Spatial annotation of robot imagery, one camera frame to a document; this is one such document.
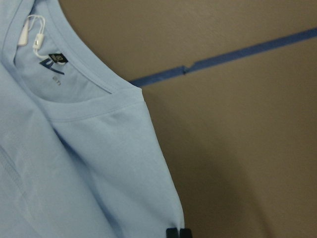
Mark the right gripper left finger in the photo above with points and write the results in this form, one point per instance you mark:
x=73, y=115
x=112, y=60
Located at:
x=172, y=233

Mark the white shirt price tag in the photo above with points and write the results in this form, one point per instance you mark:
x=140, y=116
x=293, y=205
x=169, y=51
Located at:
x=39, y=38

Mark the light blue t-shirt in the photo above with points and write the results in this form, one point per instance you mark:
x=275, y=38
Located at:
x=79, y=157

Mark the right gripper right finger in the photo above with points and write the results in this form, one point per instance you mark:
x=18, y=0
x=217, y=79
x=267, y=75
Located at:
x=185, y=233

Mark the blue tape line crosswise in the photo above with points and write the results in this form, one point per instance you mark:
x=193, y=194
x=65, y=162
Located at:
x=226, y=57

